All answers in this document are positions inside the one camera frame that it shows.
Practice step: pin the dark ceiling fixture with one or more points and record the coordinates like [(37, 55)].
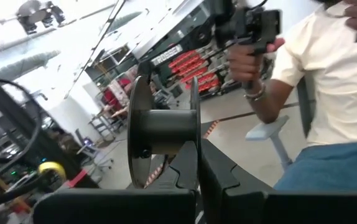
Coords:
[(38, 14)]

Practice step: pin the yellow tape roll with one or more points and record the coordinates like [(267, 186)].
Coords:
[(52, 168)]

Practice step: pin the rack of red bins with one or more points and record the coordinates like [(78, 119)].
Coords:
[(194, 70)]

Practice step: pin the person's hand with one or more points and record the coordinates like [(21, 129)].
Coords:
[(243, 62)]

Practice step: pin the person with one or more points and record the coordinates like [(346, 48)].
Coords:
[(337, 77)]

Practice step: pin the grey office chair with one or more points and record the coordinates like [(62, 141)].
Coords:
[(267, 129)]

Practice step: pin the black aluminium table frame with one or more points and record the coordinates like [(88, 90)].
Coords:
[(10, 109)]

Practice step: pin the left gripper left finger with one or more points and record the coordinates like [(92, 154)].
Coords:
[(119, 207)]

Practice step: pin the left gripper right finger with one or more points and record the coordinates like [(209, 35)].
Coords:
[(259, 207)]

